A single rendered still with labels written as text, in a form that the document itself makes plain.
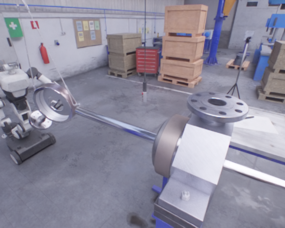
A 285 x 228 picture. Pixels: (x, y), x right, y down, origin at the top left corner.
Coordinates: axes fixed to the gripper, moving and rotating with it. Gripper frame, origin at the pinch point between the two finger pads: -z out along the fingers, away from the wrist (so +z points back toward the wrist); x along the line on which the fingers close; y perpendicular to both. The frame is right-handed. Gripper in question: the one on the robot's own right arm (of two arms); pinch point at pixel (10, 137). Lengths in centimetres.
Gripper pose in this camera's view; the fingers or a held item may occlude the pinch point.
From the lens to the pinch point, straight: 263.2
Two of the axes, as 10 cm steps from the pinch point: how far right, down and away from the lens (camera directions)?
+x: 8.1, 3.8, -4.4
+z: 0.9, -8.4, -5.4
